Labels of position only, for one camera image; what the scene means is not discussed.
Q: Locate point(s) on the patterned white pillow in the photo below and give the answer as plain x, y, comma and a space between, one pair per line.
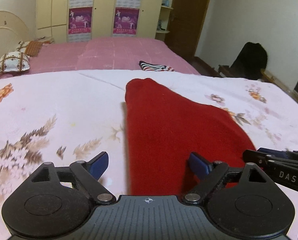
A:
11, 62
21, 46

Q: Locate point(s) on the orange striped pillow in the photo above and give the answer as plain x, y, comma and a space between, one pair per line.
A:
34, 48

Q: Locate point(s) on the striped dark cloth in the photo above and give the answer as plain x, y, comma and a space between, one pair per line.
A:
155, 67

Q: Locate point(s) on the pink bed sheet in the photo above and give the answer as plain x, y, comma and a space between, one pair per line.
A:
114, 52

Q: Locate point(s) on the cream wardrobe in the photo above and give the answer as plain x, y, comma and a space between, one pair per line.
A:
104, 10

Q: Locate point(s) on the black bag on stool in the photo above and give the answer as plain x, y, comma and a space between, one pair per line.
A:
248, 60

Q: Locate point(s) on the brown wooden door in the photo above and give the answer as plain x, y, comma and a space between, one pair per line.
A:
188, 17

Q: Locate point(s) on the blue shelf ornament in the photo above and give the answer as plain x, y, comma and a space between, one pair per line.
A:
166, 2

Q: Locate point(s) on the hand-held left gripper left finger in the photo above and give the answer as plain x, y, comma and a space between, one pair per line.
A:
99, 165

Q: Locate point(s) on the cream corner shelf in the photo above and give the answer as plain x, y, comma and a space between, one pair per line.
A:
165, 15

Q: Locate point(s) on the small shelf figurine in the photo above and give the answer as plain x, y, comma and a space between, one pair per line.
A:
159, 25

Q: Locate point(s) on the white floral blanket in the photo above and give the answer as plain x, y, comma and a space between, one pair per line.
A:
64, 97

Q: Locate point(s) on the red knit sweater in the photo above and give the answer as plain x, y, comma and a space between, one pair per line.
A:
168, 120

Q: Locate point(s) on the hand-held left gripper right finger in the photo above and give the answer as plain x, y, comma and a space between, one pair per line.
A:
199, 167

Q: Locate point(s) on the cream round headboard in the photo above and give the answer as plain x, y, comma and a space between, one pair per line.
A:
4, 27

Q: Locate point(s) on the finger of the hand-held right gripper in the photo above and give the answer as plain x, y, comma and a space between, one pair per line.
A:
253, 156
276, 153

